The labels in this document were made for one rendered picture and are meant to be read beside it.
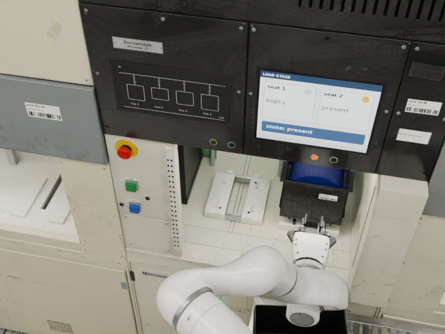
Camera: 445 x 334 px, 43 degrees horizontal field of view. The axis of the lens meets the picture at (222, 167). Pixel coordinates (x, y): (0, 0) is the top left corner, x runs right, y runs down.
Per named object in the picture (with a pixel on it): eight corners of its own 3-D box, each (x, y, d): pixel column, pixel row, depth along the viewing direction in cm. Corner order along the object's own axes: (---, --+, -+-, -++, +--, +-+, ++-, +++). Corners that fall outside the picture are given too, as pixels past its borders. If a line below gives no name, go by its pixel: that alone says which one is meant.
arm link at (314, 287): (328, 253, 122) (351, 279, 148) (257, 256, 128) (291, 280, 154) (329, 295, 119) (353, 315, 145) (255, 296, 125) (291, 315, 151)
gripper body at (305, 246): (287, 274, 157) (292, 242, 164) (324, 280, 155) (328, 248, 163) (290, 258, 151) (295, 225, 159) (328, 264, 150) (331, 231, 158)
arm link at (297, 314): (322, 266, 147) (287, 267, 151) (318, 310, 138) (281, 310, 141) (328, 285, 153) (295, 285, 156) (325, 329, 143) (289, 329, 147)
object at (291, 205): (273, 222, 202) (281, 158, 179) (281, 181, 216) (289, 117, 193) (343, 234, 198) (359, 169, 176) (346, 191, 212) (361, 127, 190)
